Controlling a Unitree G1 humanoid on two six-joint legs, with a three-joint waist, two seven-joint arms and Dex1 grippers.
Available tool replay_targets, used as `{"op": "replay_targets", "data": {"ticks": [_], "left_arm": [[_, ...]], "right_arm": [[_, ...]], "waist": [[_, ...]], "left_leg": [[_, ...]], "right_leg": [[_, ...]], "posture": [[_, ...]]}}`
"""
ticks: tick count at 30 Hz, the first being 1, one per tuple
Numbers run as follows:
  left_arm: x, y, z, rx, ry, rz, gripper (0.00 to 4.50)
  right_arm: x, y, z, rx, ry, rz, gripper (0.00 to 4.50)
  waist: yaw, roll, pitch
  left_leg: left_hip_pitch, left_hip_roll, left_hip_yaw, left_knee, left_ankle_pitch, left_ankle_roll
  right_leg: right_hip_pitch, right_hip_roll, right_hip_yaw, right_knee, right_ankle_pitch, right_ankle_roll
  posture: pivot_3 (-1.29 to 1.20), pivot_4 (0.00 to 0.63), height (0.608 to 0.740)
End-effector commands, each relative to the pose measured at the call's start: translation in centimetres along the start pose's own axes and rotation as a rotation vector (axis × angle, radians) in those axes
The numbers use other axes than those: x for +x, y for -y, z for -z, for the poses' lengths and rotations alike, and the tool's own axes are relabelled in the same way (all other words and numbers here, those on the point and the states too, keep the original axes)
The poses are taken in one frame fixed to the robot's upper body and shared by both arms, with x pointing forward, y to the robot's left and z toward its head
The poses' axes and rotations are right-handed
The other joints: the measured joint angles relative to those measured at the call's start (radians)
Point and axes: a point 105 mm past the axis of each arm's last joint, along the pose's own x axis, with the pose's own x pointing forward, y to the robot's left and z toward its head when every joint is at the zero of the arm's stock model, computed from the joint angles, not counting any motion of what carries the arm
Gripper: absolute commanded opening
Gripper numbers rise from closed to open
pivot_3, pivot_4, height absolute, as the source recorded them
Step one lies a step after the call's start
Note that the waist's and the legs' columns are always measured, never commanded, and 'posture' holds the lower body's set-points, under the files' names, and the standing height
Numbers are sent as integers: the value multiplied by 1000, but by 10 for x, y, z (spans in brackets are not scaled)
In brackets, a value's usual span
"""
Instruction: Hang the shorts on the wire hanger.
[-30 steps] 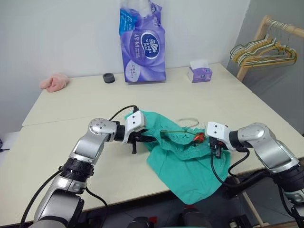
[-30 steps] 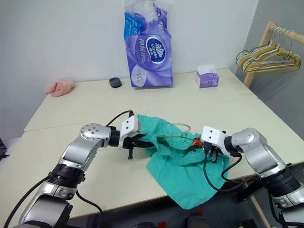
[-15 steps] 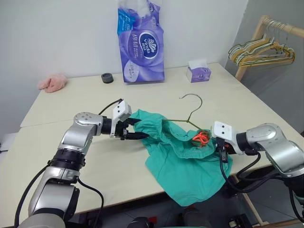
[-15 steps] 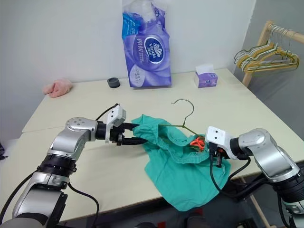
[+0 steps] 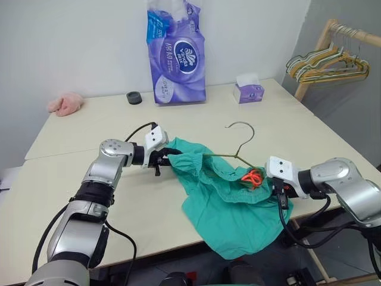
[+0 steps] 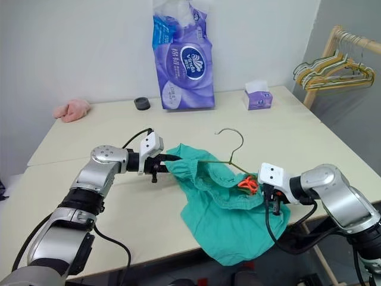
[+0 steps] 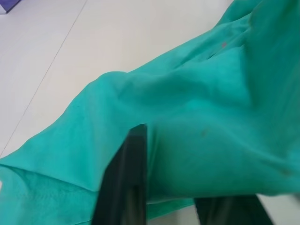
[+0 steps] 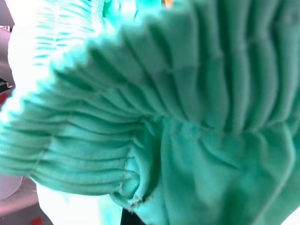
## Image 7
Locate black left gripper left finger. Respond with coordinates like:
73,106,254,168
92,123,149,225

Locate green shorts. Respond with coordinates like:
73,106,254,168
0,0,300,225

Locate purple tissue roll pack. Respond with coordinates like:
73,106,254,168
0,0,23,15

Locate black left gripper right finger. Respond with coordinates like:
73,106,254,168
193,193,277,225

